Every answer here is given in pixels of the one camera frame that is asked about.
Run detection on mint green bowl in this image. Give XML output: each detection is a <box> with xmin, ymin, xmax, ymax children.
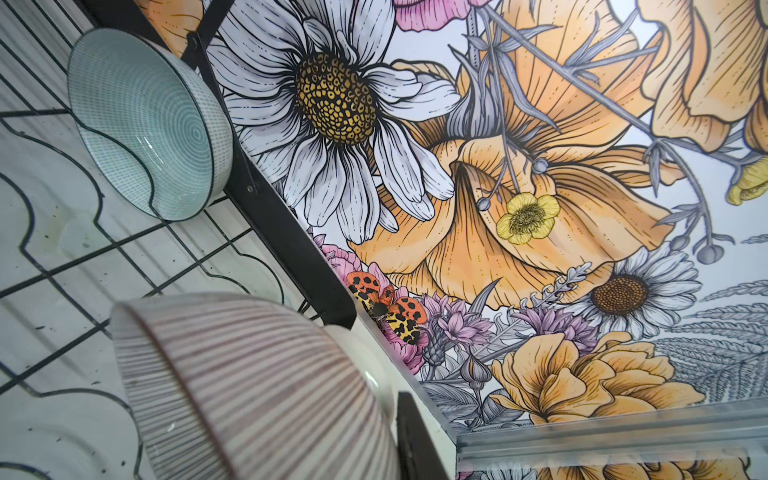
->
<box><xmin>67</xmin><ymin>28</ymin><xmax>233</xmax><ymax>221</ymax></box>

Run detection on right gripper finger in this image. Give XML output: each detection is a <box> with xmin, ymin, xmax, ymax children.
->
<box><xmin>396</xmin><ymin>392</ymin><xmax>449</xmax><ymax>480</ymax></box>

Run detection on black wire dish rack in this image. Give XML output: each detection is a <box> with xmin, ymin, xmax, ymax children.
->
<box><xmin>1</xmin><ymin>1</ymin><xmax>319</xmax><ymax>479</ymax></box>

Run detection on pink striped bowl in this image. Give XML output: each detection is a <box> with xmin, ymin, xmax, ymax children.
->
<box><xmin>110</xmin><ymin>293</ymin><xmax>401</xmax><ymax>479</ymax></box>

